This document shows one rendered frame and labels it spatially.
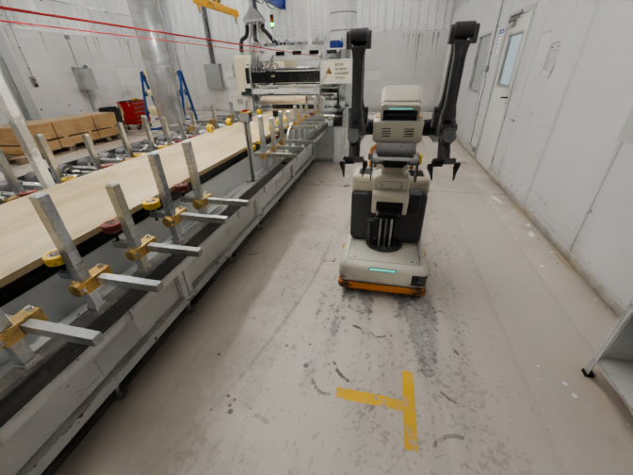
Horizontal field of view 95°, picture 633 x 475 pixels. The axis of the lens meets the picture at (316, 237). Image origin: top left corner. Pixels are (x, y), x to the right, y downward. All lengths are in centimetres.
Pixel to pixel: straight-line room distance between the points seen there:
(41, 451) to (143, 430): 36
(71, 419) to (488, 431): 188
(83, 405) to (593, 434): 234
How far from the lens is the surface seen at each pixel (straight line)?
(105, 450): 189
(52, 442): 182
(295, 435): 164
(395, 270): 209
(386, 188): 188
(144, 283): 120
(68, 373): 144
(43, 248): 153
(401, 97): 173
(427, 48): 1154
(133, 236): 144
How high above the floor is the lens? 147
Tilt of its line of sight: 30 degrees down
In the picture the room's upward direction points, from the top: 2 degrees counter-clockwise
